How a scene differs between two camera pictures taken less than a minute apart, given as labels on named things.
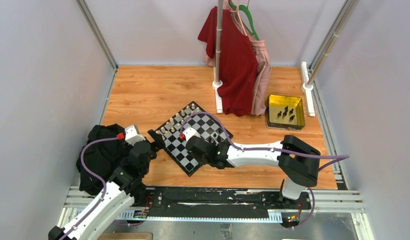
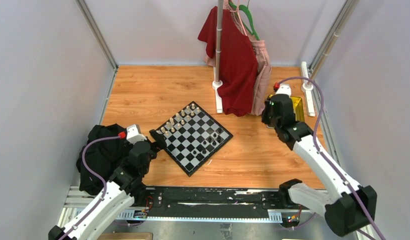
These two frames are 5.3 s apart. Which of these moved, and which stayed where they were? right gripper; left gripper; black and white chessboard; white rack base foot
Moved: right gripper
Stayed: black and white chessboard; white rack base foot; left gripper
